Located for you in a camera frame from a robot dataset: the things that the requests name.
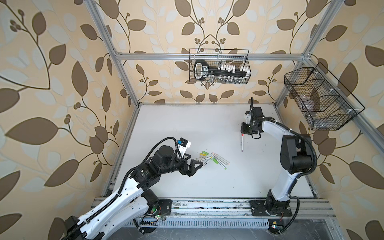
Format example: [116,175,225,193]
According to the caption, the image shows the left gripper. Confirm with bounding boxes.
[158,151,204,177]

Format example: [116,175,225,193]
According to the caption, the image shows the green white pen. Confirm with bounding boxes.
[214,156,228,170]

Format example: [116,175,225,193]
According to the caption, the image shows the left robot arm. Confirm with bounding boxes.
[63,137,204,240]

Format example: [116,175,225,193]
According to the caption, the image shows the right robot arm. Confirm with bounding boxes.
[241,98,318,235]

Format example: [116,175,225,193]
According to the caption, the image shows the black tool with sockets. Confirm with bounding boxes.
[192,60,251,81]

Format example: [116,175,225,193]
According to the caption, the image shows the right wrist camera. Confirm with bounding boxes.
[245,110,254,125]

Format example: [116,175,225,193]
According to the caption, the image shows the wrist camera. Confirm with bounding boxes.
[245,110,254,125]
[177,138,191,150]

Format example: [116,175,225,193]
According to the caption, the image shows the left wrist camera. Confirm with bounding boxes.
[177,138,191,150]

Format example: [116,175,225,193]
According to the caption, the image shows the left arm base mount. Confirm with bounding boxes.
[141,199,173,217]

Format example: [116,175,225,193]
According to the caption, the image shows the rear wire basket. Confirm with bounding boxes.
[189,48,252,85]

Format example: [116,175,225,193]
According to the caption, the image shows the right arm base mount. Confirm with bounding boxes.
[249,200,293,218]

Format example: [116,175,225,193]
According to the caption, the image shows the side wire basket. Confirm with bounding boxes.
[284,62,366,131]

